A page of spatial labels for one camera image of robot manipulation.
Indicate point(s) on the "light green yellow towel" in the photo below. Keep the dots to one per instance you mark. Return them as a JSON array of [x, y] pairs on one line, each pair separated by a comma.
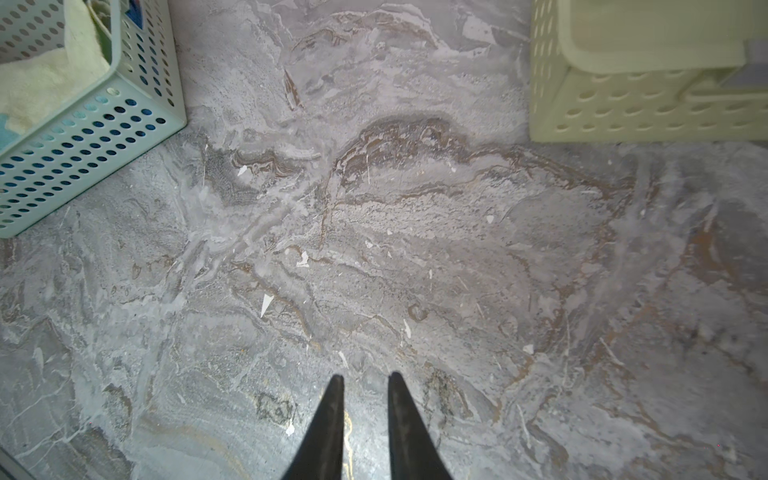
[[34, 88]]

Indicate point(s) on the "yellow-green plastic basket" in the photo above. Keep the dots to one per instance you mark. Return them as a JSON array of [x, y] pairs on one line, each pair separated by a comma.
[[648, 71]]

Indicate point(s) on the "mint green plastic basket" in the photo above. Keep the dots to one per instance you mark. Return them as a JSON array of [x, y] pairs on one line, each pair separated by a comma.
[[134, 106]]

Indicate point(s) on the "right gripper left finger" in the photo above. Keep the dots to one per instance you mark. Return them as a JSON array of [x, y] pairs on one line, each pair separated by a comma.
[[320, 454]]

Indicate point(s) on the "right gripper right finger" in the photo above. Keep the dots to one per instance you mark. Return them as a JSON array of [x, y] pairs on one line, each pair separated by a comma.
[[412, 453]]

